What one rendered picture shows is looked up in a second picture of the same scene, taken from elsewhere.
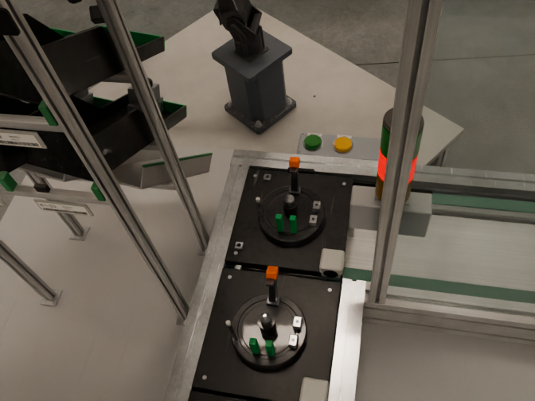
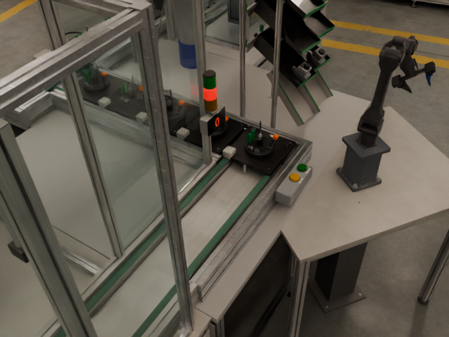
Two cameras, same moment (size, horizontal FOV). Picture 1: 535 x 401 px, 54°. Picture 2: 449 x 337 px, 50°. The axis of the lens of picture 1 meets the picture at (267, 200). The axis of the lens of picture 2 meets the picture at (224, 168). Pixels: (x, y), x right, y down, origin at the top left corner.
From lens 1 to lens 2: 1.91 m
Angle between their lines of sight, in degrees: 63
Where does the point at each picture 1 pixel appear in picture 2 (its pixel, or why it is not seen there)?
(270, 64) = (351, 146)
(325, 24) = not seen: outside the picture
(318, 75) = (379, 210)
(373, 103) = (340, 227)
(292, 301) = (218, 134)
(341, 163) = (283, 174)
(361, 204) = not seen: hidden behind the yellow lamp
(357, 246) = (238, 174)
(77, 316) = (260, 101)
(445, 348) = not seen: hidden behind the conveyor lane
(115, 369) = (232, 108)
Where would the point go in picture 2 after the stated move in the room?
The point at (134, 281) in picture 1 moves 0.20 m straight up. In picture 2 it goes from (267, 117) to (268, 84)
